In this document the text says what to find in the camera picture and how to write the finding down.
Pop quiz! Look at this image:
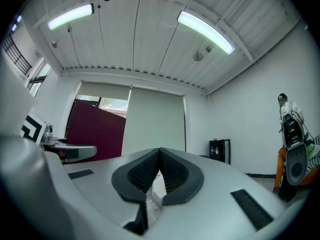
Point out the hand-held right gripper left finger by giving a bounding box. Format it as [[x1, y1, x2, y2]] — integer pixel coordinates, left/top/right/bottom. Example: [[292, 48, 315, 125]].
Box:
[[62, 147, 161, 236]]

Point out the orange bag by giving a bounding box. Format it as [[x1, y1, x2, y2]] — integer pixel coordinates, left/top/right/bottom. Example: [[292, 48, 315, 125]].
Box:
[[274, 148, 320, 189]]

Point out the zebra striped cushion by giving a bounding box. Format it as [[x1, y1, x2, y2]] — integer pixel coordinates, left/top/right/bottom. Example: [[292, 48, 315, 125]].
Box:
[[306, 135, 320, 177]]

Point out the white flower-shaped cushion seat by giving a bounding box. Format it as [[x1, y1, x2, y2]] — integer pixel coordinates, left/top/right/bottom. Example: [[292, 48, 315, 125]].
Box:
[[151, 173, 167, 207]]

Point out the grey roller blind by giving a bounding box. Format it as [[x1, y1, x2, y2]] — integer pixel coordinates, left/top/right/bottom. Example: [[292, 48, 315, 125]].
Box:
[[74, 81, 132, 102], [121, 86, 187, 157]]

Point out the black mini fridge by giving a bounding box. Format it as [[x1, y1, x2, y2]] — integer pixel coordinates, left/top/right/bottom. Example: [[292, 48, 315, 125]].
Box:
[[208, 138, 231, 165]]

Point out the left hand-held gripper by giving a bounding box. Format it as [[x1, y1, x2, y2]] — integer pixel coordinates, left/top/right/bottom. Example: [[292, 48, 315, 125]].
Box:
[[19, 113, 98, 164]]

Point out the grey black backpack unit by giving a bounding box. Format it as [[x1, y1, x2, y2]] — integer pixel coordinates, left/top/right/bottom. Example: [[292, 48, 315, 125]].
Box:
[[281, 112, 309, 186]]

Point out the black-framed side window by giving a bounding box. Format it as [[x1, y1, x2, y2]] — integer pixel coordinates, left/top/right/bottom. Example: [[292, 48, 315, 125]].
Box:
[[24, 58, 52, 99]]

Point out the maroon partition panel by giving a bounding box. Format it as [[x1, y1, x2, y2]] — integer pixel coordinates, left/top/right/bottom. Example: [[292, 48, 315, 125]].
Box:
[[65, 100, 127, 162]]

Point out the black metal grille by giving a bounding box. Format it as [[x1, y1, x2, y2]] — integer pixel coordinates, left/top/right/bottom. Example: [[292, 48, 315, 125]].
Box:
[[1, 32, 33, 76]]

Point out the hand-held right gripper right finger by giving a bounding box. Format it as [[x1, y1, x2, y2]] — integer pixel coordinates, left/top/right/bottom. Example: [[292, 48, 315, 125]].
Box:
[[159, 147, 288, 240]]

